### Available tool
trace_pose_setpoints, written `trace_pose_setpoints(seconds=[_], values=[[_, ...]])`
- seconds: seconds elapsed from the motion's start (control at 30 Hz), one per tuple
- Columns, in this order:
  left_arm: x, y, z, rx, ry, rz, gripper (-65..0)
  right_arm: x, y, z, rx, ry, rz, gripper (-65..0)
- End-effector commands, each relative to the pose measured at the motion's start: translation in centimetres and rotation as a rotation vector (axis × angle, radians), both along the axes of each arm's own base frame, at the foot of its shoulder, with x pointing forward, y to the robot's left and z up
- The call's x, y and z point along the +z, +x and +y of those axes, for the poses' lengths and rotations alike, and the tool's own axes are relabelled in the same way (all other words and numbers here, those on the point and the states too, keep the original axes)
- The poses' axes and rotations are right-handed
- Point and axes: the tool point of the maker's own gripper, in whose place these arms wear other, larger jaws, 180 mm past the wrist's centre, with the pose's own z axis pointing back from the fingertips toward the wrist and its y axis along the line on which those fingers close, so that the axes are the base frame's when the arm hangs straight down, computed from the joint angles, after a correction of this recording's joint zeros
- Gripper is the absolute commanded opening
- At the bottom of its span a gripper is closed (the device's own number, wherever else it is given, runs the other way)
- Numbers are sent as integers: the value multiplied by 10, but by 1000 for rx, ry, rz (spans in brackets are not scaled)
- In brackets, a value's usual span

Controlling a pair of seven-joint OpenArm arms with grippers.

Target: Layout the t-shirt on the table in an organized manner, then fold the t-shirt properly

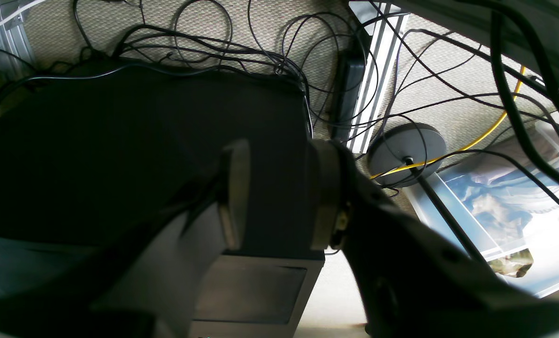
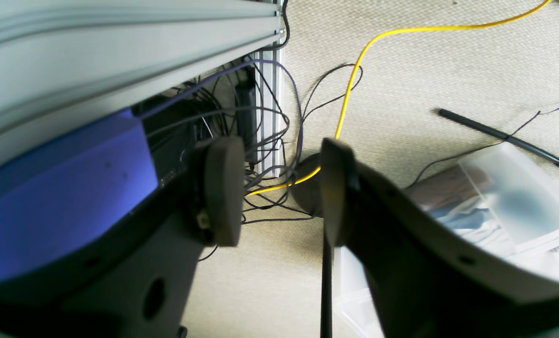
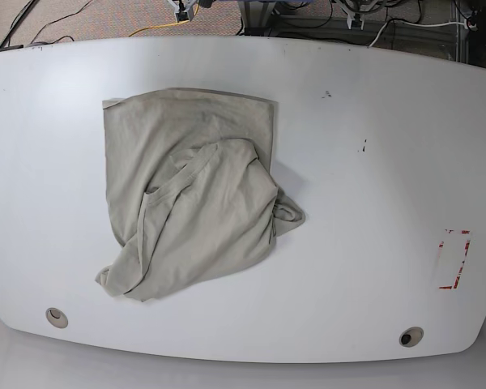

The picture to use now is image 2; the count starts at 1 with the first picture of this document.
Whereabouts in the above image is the black cable bundle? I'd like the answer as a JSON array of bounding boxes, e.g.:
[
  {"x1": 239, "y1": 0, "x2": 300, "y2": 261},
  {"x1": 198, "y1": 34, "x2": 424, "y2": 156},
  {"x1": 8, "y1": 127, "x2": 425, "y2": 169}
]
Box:
[{"x1": 138, "y1": 0, "x2": 364, "y2": 263}]

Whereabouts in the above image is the yellow cable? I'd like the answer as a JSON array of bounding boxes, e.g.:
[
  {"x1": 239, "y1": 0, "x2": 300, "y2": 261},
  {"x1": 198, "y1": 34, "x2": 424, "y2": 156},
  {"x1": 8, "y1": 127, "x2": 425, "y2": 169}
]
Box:
[{"x1": 245, "y1": 0, "x2": 552, "y2": 197}]

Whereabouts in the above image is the aluminium frame rail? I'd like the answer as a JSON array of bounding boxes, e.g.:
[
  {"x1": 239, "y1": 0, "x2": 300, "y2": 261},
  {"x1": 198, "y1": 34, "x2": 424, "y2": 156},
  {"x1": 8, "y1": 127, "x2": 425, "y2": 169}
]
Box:
[{"x1": 0, "y1": 0, "x2": 282, "y2": 167}]

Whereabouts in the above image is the black rod on floor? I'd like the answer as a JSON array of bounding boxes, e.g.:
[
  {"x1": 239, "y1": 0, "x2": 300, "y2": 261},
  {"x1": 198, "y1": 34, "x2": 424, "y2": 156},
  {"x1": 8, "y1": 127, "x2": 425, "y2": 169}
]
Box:
[{"x1": 437, "y1": 109, "x2": 559, "y2": 168}]

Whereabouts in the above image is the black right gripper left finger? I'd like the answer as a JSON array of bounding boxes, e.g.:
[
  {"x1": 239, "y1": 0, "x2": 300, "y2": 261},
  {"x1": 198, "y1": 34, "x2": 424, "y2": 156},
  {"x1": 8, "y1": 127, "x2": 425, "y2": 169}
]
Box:
[{"x1": 0, "y1": 137, "x2": 245, "y2": 338}]

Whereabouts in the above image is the clear plastic storage bin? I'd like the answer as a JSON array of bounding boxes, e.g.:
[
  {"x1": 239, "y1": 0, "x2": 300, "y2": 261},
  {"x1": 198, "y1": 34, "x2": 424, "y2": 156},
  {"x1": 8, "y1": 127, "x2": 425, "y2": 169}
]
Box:
[{"x1": 333, "y1": 142, "x2": 559, "y2": 338}]

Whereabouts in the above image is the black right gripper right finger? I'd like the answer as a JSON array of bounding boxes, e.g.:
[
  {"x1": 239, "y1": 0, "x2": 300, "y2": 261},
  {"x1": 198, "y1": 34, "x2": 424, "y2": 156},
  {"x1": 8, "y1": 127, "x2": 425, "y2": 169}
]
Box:
[{"x1": 320, "y1": 138, "x2": 559, "y2": 338}]

